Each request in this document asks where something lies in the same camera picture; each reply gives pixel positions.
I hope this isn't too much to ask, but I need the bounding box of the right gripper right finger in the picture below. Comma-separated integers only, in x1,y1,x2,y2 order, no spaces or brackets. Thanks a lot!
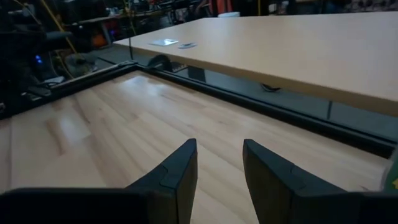
243,138,398,224

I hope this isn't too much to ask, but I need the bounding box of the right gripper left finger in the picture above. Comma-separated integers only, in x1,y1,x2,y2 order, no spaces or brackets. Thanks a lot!
0,138,199,224

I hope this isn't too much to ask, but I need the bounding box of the tan wooden desk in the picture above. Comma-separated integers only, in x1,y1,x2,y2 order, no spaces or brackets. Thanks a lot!
113,11,398,118

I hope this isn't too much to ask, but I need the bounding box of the white rectangular card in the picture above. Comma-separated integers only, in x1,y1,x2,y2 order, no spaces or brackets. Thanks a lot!
148,38,180,47

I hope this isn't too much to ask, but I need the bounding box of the black aluminium table frame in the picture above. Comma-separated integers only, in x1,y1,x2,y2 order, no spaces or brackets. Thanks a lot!
0,60,396,159

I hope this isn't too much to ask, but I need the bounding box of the yellow cable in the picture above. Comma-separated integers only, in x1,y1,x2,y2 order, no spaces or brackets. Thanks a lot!
40,0,78,54

